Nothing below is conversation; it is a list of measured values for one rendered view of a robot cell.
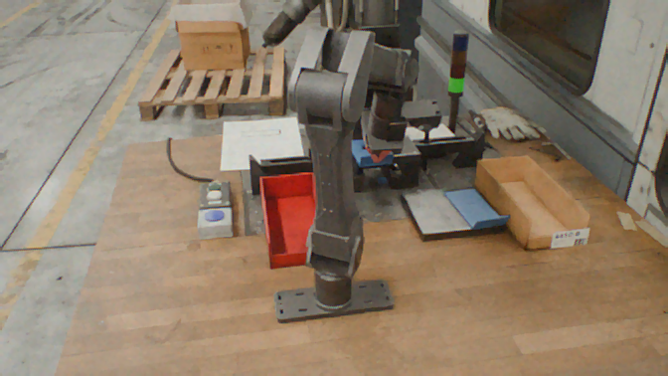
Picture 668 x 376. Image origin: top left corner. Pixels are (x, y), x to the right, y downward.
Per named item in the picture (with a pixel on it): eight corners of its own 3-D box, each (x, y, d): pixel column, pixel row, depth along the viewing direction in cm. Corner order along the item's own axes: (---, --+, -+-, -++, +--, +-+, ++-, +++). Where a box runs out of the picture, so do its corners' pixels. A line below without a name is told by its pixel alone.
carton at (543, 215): (524, 255, 109) (530, 221, 105) (473, 190, 131) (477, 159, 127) (585, 247, 111) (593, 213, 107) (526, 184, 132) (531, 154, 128)
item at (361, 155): (361, 169, 119) (361, 156, 117) (347, 142, 132) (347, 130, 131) (394, 166, 120) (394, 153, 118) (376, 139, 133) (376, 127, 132)
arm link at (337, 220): (328, 237, 98) (313, 62, 79) (364, 246, 96) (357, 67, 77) (312, 261, 94) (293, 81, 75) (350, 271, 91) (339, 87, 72)
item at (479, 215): (475, 233, 111) (477, 220, 109) (444, 194, 124) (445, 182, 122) (508, 228, 112) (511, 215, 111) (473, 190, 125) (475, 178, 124)
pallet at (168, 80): (172, 66, 500) (170, 50, 493) (285, 62, 503) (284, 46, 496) (140, 120, 396) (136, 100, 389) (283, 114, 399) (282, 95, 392)
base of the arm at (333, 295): (270, 260, 95) (273, 286, 89) (386, 246, 98) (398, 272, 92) (273, 295, 99) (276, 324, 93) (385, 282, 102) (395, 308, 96)
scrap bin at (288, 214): (269, 270, 106) (267, 243, 103) (261, 200, 127) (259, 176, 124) (333, 262, 107) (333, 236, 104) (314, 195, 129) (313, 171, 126)
